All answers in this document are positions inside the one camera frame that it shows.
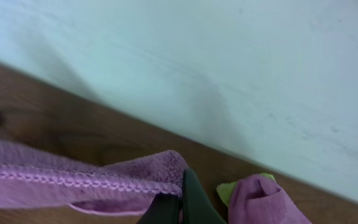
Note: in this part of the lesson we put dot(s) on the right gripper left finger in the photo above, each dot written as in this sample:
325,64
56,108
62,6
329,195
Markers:
164,209

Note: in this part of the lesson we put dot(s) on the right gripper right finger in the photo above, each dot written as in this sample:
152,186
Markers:
197,209

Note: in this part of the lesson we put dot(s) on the purple cloth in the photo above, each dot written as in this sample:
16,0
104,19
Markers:
31,178
285,212

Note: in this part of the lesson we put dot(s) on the light green cloth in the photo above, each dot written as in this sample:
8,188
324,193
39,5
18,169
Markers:
225,189

